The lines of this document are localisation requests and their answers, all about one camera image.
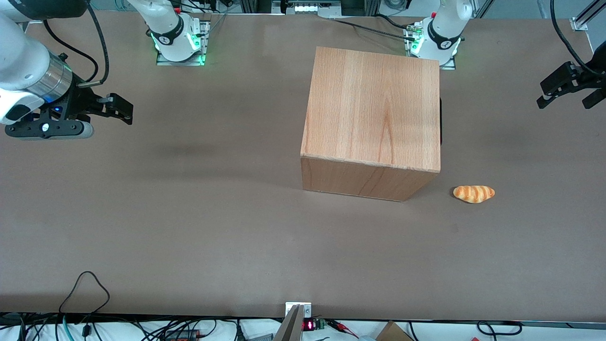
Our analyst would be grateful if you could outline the small metal bracket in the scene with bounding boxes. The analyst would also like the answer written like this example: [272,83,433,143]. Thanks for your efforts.
[285,302,312,319]

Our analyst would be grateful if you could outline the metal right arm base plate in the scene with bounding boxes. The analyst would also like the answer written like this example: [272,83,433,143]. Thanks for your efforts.
[156,19,210,66]

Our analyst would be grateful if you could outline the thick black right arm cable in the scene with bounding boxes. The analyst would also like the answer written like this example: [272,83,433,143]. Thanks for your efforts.
[78,4,110,89]

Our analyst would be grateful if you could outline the wooden drawer cabinet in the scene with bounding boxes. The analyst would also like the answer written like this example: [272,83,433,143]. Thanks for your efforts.
[300,46,442,202]

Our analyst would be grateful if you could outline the black cable on table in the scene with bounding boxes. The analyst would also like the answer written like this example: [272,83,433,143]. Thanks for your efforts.
[330,14,420,41]

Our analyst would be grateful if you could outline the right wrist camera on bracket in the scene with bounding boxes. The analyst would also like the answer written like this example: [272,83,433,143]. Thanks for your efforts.
[5,120,95,141]

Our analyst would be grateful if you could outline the aluminium extrusion bar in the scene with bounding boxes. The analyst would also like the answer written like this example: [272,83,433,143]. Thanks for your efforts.
[570,0,606,32]

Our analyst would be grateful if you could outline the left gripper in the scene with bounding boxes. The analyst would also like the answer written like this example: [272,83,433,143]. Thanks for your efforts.
[536,42,606,109]

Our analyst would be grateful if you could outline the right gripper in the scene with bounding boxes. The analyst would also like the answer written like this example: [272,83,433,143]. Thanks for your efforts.
[0,88,134,126]

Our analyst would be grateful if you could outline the red clip leads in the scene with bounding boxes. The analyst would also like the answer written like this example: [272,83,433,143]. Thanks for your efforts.
[326,319,359,339]

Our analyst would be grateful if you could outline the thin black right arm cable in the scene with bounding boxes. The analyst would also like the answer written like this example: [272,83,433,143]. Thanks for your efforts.
[44,20,99,82]

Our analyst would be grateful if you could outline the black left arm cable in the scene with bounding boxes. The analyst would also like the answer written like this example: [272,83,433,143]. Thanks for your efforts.
[550,0,598,76]

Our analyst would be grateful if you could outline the white lit device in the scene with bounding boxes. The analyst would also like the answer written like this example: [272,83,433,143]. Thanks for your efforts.
[283,0,342,15]

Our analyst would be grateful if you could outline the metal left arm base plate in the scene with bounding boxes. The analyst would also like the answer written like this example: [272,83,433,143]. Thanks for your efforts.
[403,24,458,71]

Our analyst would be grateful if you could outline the brown cardboard piece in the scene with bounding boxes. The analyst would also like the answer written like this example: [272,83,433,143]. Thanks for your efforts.
[376,321,414,341]

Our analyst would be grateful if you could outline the black cable loop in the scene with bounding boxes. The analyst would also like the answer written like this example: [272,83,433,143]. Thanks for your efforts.
[477,321,523,337]

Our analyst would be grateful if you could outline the toy bread roll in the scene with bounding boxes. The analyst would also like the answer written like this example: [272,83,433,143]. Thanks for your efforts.
[453,185,496,204]

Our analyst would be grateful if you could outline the looped thin black cable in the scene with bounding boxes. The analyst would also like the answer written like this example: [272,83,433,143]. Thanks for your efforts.
[59,271,111,314]

